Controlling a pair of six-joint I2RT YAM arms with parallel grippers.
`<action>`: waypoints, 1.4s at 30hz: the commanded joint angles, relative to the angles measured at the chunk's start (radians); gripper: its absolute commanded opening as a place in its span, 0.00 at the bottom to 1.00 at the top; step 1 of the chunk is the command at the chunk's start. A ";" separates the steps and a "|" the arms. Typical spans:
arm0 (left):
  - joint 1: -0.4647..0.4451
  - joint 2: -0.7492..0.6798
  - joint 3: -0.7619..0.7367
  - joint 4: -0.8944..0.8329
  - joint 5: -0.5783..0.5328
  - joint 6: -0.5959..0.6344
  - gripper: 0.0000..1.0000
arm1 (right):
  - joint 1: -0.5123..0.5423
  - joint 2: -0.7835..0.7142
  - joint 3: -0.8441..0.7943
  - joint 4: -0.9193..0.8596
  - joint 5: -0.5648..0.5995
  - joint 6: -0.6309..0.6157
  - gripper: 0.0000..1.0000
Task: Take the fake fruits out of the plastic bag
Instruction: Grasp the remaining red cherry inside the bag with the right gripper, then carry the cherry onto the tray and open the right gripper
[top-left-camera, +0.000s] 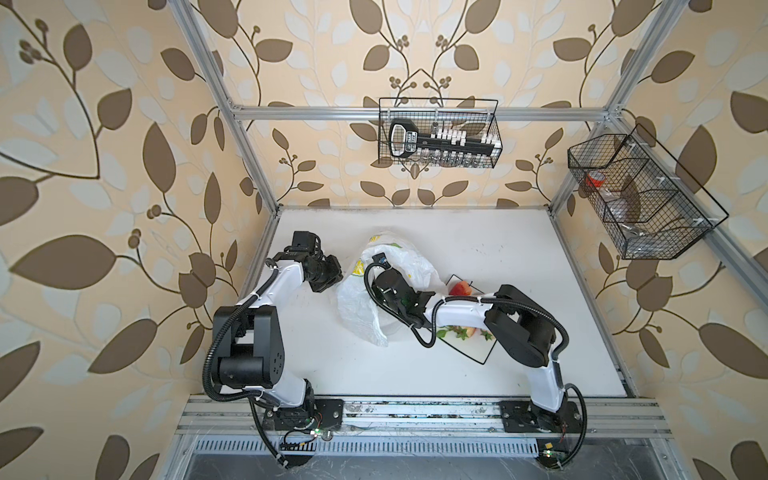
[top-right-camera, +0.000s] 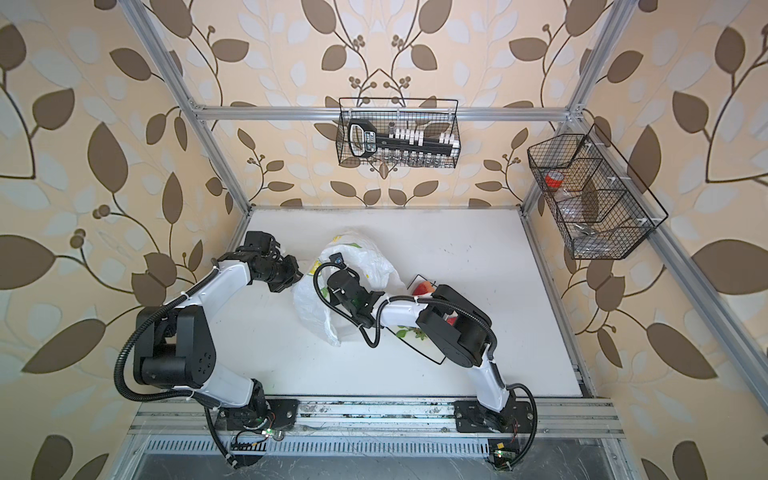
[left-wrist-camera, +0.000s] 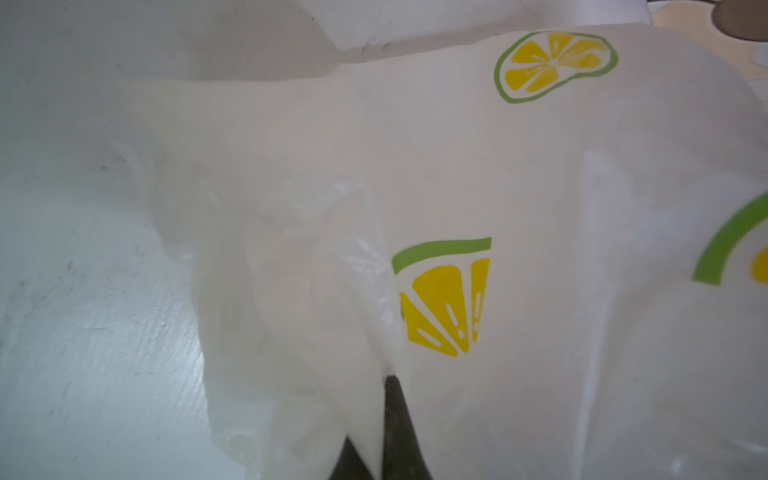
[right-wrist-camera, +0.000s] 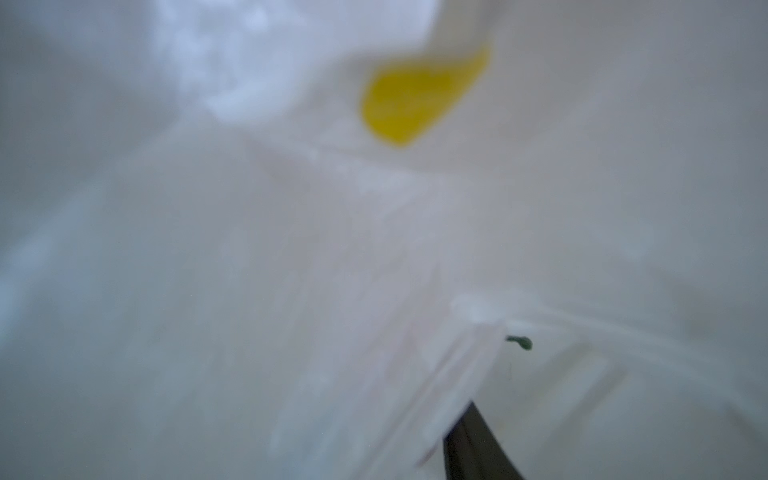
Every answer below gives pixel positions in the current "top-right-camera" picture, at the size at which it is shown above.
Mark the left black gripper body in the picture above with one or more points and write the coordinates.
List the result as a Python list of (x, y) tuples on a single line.
[(282, 273)]

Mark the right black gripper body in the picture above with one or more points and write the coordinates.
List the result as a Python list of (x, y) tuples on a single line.
[(333, 300)]

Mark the white plastic bag fruit print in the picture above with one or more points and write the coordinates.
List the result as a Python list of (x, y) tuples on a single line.
[(312, 301)]

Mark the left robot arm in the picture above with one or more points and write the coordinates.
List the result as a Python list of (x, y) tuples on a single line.
[(171, 353)]

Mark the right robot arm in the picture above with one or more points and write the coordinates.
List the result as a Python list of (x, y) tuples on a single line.
[(498, 407)]

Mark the green fake leafy sprig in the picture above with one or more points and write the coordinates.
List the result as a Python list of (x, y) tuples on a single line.
[(410, 332)]

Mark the white tray black rim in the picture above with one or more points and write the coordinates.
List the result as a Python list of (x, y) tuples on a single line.
[(432, 348)]

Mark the red item in right basket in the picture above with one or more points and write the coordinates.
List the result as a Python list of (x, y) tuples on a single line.
[(553, 180)]

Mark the black handled tool in basket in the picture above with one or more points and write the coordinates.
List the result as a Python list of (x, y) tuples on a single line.
[(364, 141)]

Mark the back black wire basket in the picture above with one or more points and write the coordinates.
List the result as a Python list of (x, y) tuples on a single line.
[(432, 114)]

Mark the black wire basket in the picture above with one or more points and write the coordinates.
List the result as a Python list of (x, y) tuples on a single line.
[(604, 209), (432, 114)]

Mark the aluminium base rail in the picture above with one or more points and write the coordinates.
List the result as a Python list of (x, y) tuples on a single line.
[(416, 427)]

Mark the right black wire basket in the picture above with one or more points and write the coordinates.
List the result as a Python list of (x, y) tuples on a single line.
[(604, 209)]

